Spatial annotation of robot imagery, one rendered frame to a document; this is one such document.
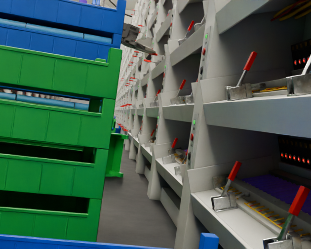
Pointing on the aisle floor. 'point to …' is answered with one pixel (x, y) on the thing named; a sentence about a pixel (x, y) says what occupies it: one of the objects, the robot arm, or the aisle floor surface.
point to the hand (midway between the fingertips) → (152, 53)
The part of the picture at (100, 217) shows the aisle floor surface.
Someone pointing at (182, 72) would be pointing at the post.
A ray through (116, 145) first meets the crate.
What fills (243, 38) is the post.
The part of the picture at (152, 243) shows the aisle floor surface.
